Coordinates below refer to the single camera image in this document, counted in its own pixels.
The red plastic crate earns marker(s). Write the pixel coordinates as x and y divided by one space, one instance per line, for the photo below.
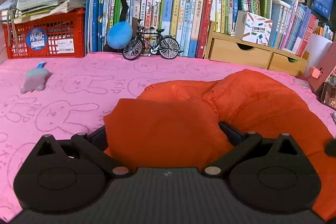
60 35

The pink toy house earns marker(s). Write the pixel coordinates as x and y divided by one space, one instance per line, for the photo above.
322 78

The miniature black bicycle model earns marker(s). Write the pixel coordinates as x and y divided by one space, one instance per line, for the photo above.
152 38

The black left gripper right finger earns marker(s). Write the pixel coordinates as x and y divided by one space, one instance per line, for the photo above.
272 175

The orange puffer jacket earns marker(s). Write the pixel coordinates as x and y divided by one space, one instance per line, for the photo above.
176 124

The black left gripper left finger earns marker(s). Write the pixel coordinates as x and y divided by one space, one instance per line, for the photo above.
65 175

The blue round ball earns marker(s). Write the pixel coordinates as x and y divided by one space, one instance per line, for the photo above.
119 35

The white pencil pattern box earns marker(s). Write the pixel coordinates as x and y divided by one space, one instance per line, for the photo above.
253 28

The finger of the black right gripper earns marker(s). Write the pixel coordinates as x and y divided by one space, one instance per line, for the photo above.
330 148

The pink patterned blanket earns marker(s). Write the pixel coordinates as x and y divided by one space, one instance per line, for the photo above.
87 88

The grey small plush toy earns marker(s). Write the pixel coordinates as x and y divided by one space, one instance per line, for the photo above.
36 79

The row of upright books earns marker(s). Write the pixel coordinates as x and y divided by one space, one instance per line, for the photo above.
189 21

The wooden drawer organizer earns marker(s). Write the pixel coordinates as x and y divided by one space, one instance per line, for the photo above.
225 48

